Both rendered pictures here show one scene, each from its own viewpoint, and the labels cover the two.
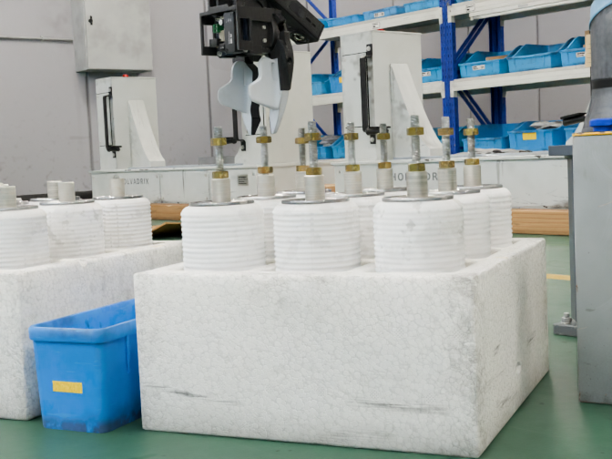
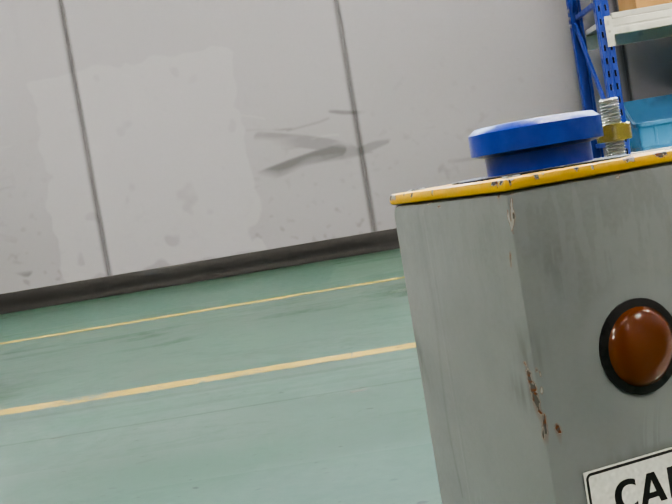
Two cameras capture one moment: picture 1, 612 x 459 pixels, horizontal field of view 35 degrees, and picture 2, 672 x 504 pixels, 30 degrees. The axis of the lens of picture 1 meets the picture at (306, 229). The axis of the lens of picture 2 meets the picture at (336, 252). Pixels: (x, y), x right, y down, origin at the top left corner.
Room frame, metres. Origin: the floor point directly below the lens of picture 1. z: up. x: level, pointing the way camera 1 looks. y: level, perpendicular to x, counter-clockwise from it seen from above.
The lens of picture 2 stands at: (1.35, -0.68, 0.32)
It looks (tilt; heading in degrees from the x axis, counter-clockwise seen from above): 3 degrees down; 133
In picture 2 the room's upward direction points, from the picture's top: 10 degrees counter-clockwise
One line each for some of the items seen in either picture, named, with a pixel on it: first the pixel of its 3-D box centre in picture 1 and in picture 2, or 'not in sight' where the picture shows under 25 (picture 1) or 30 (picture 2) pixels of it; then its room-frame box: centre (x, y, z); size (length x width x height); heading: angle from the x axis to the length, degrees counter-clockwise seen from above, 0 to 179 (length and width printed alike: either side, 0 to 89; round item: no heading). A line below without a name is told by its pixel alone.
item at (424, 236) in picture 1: (421, 284); not in sight; (1.03, -0.12, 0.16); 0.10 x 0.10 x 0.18
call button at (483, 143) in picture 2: (606, 127); (537, 152); (1.14, -0.36, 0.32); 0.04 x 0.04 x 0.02
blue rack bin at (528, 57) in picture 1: (549, 56); not in sight; (6.72, -1.72, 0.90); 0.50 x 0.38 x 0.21; 131
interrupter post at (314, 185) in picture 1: (314, 189); not in sight; (1.08, -0.01, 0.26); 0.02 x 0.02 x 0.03
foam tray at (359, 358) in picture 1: (359, 326); not in sight; (1.19, -0.06, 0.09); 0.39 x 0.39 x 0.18; 66
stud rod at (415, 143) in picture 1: (415, 150); (619, 173); (1.03, -0.12, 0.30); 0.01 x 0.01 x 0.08
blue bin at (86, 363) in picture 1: (139, 353); not in sight; (1.23, 0.22, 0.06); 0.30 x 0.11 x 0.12; 155
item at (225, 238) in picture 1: (226, 281); not in sight; (1.13, 0.10, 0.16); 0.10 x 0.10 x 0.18
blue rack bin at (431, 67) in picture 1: (446, 69); not in sight; (7.44, -1.12, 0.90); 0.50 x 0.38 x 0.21; 130
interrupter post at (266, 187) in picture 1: (266, 188); not in sight; (1.24, 0.05, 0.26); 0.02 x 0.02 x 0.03
